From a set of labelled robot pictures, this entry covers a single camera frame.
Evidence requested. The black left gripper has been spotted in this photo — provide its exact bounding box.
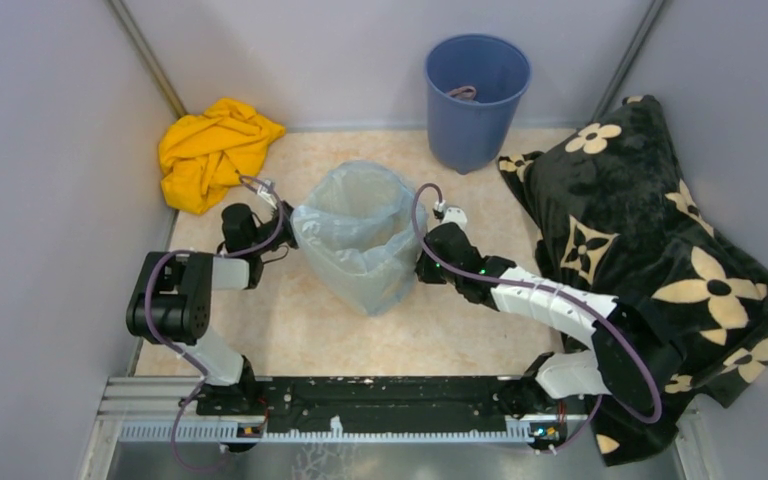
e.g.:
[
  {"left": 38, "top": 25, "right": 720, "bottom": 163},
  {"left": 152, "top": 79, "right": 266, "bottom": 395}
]
[{"left": 250, "top": 199, "right": 334, "bottom": 255}]

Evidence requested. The light blue trash bag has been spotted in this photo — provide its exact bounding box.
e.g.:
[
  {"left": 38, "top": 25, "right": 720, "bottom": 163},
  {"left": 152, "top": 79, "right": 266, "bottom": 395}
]
[{"left": 289, "top": 160, "right": 429, "bottom": 318}]

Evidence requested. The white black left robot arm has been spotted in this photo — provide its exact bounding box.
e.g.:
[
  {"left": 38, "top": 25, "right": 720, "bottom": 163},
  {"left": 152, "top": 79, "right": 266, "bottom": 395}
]
[{"left": 125, "top": 201, "right": 298, "bottom": 414}]

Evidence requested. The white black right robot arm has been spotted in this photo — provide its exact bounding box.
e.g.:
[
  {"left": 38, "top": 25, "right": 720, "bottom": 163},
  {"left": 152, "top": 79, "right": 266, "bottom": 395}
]
[{"left": 413, "top": 222, "right": 685, "bottom": 424}]

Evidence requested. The blue plastic trash bin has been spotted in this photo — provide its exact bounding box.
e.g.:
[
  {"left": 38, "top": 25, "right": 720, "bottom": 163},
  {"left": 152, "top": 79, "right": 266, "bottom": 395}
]
[{"left": 424, "top": 34, "right": 532, "bottom": 175}]

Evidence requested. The yellow crumpled cloth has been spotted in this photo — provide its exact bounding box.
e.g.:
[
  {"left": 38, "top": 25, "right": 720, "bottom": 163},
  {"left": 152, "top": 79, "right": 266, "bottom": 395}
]
[{"left": 157, "top": 97, "right": 286, "bottom": 215}]

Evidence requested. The black floral blanket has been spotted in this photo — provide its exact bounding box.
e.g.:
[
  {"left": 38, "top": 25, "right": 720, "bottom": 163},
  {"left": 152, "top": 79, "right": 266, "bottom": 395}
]
[{"left": 497, "top": 95, "right": 768, "bottom": 466}]

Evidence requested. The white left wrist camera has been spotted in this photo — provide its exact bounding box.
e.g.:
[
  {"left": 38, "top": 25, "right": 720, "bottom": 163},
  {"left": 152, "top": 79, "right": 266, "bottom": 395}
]
[{"left": 251, "top": 179, "right": 280, "bottom": 211}]

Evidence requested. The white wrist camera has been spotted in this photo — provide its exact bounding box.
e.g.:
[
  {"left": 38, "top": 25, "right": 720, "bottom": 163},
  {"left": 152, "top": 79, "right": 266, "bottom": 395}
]
[
  {"left": 433, "top": 200, "right": 468, "bottom": 231},
  {"left": 251, "top": 179, "right": 280, "bottom": 211}
]

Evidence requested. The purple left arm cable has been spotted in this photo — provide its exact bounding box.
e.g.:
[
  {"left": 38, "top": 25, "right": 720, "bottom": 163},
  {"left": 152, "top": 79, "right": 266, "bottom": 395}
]
[{"left": 143, "top": 174, "right": 287, "bottom": 474}]

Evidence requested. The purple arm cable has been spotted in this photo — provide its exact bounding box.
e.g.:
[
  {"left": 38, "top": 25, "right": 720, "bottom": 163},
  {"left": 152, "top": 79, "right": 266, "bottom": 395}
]
[
  {"left": 411, "top": 183, "right": 664, "bottom": 456},
  {"left": 143, "top": 174, "right": 287, "bottom": 474}
]

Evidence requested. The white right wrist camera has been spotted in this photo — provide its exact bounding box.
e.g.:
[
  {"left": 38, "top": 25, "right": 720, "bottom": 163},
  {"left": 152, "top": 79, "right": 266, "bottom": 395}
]
[{"left": 433, "top": 200, "right": 468, "bottom": 231}]

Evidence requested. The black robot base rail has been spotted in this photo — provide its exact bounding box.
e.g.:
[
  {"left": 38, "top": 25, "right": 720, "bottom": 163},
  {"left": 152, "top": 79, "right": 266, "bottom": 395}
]
[{"left": 97, "top": 375, "right": 589, "bottom": 454}]

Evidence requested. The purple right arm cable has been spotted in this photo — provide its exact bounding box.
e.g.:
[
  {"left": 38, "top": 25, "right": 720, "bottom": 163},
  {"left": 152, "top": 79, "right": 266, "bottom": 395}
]
[{"left": 411, "top": 183, "right": 664, "bottom": 456}]

